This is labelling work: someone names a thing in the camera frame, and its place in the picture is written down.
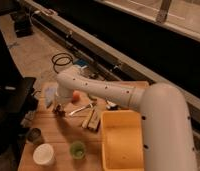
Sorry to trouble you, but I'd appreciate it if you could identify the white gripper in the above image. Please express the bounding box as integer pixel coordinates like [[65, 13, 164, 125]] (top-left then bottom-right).
[[55, 87, 73, 107]]

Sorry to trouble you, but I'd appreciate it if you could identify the dark red grape bunch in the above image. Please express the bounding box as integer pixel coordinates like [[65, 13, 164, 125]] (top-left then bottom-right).
[[53, 105, 65, 117]]

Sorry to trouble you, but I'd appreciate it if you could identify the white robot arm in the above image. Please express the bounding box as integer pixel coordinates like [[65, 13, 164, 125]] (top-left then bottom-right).
[[56, 65, 198, 171]]

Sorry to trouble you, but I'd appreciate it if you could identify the orange round fruit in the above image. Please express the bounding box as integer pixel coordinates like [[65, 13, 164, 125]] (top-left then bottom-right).
[[72, 91, 80, 101]]

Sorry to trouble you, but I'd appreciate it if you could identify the light blue folded cloth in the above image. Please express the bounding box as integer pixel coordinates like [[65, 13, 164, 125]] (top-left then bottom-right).
[[44, 87, 56, 108]]

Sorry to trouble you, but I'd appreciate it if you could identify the green chili pepper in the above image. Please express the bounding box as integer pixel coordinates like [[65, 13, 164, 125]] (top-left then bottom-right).
[[88, 94, 97, 101]]

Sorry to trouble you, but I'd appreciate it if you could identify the blue box on floor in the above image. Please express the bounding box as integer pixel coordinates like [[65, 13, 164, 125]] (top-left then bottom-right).
[[74, 59, 88, 68]]

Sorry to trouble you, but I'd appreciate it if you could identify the metal cup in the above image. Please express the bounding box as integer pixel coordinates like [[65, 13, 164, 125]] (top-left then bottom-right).
[[27, 128, 44, 145]]

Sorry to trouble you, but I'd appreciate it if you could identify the black equipment at left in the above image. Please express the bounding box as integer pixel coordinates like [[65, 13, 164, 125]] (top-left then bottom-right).
[[0, 77, 38, 155]]

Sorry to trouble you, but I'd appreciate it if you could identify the green plastic cup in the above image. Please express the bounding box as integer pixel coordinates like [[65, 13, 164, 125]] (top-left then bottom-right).
[[70, 141, 86, 159]]

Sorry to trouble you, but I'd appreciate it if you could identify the white cup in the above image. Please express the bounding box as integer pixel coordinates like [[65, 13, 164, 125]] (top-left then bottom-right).
[[33, 143, 55, 166]]

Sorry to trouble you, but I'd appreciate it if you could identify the yellow plastic bin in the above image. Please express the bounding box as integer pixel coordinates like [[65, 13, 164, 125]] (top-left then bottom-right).
[[101, 110, 144, 171]]

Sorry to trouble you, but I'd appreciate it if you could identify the black box on floor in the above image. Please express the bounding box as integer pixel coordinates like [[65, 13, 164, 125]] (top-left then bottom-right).
[[14, 15, 33, 38]]

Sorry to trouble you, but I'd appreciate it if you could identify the white handled spoon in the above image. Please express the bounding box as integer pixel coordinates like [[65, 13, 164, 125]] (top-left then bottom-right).
[[106, 101, 118, 110]]

